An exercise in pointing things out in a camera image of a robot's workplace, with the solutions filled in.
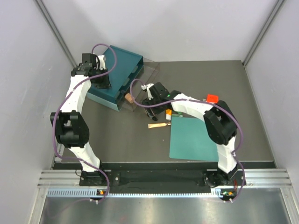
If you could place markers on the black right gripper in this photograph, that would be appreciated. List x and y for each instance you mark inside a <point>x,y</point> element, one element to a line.
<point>150,113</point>

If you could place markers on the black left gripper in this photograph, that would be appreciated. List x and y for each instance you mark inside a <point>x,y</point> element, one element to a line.
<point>105,84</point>

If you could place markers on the beige foundation tube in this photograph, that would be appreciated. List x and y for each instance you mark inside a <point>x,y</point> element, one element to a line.
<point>156,125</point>

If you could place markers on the orange sunscreen tube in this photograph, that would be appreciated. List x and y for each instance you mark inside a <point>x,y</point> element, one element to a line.
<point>168,114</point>

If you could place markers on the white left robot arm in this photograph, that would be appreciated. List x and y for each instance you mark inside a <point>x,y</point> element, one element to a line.
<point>71,130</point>

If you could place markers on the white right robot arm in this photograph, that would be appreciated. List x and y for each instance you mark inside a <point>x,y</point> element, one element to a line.
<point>221,126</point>

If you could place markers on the teal drawer organizer box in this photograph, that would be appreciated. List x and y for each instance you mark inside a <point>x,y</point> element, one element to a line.
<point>129,66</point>

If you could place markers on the green flat tube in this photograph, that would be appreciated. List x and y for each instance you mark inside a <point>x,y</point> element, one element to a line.
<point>177,115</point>

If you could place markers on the teal mat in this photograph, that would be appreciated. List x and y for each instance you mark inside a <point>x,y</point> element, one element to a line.
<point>189,140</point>

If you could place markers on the red cube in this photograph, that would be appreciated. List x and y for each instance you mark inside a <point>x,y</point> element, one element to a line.
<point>212,98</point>

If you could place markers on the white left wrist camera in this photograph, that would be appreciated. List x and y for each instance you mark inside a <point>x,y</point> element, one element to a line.
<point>101,65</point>

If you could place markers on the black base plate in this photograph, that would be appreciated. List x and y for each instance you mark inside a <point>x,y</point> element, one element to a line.
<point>172,177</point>

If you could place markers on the aluminium rail frame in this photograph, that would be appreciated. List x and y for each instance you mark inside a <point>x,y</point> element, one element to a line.
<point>165,193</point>

